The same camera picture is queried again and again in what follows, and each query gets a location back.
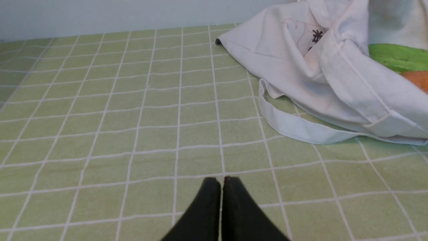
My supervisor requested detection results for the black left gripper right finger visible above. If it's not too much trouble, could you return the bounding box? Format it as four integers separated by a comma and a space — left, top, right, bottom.
221, 176, 289, 241

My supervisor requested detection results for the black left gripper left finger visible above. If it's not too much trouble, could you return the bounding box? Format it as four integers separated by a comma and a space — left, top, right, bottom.
162, 177, 221, 241

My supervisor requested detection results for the white cloth tote bag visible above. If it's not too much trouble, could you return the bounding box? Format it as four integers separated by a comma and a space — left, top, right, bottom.
215, 0, 428, 145

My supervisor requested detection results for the brown potato in bag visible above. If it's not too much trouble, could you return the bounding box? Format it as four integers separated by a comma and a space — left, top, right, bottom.
400, 71, 428, 94

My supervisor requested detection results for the green checkered tablecloth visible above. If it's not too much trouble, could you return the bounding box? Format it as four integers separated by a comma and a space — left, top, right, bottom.
0, 24, 427, 241

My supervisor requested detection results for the green cucumber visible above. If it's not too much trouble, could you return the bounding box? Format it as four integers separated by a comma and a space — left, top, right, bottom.
368, 43, 428, 74

